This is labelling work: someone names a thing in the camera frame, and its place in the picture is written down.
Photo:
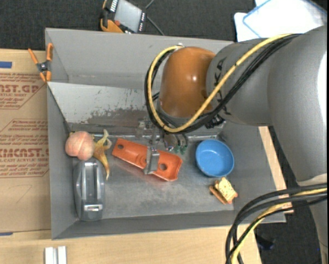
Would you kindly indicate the grey metal bin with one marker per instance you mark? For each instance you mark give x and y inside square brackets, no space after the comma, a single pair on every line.
[153,199]

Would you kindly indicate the pink toy peach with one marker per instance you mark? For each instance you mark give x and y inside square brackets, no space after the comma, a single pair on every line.
[79,146]

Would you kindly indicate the brown cardboard board red print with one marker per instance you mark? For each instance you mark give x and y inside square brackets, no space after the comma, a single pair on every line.
[21,197]

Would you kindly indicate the toy toast slices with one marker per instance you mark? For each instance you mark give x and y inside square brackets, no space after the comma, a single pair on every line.
[225,191]

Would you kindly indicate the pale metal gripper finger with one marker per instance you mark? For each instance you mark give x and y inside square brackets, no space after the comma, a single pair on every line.
[144,131]
[152,162]

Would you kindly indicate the grey tape dispenser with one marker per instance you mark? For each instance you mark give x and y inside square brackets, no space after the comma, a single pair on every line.
[88,188]

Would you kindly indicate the orange flat block with holes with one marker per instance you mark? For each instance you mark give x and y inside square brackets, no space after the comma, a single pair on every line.
[128,153]

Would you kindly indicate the yellow toy banana peel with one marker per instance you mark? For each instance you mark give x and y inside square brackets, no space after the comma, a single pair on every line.
[100,150]

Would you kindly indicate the black cylinder on white bracket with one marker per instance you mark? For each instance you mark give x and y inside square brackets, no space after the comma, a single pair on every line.
[214,123]

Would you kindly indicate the blue bowl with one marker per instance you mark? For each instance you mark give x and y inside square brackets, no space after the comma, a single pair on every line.
[214,159]

